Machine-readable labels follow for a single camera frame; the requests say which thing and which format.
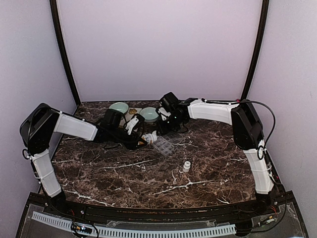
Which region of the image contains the left teal ceramic bowl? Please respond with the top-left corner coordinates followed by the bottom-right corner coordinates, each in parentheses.
top-left (109, 102), bottom-right (129, 115)

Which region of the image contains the white slotted cable duct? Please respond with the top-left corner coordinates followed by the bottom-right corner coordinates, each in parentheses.
top-left (31, 211), bottom-right (236, 238)

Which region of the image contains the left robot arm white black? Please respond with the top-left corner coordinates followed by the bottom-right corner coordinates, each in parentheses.
top-left (20, 103), bottom-right (147, 216)

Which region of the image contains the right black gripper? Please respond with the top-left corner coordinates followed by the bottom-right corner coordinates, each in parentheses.
top-left (157, 114), bottom-right (185, 136)

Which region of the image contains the large orange label pill bottle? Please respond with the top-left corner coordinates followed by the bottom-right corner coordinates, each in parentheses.
top-left (138, 131), bottom-right (158, 146)

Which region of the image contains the right black frame post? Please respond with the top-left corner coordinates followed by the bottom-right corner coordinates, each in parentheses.
top-left (240, 0), bottom-right (269, 100)

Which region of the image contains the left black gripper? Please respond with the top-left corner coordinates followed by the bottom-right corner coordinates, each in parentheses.
top-left (109, 127), bottom-right (147, 150)

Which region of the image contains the teal ceramic bowl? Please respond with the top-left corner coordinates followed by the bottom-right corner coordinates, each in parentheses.
top-left (140, 107), bottom-right (159, 123)
top-left (109, 102), bottom-right (129, 115)

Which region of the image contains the clear plastic pill organizer box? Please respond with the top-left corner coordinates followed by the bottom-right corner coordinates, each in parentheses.
top-left (153, 133), bottom-right (184, 156)

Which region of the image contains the black front rail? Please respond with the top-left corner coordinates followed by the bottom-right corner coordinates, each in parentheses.
top-left (19, 191), bottom-right (296, 225)

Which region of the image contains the black frame post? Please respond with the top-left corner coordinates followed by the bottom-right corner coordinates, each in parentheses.
top-left (49, 0), bottom-right (81, 107)
top-left (240, 0), bottom-right (269, 100)

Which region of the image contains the square floral ceramic plate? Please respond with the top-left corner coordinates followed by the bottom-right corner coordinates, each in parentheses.
top-left (119, 108), bottom-right (142, 128)

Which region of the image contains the left black frame post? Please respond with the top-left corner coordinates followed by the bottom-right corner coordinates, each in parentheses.
top-left (49, 0), bottom-right (81, 107)

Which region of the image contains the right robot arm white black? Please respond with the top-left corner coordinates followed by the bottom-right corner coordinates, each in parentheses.
top-left (156, 92), bottom-right (274, 195)

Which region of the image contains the right teal ceramic bowl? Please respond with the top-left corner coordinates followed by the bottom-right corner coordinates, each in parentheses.
top-left (140, 107), bottom-right (159, 123)

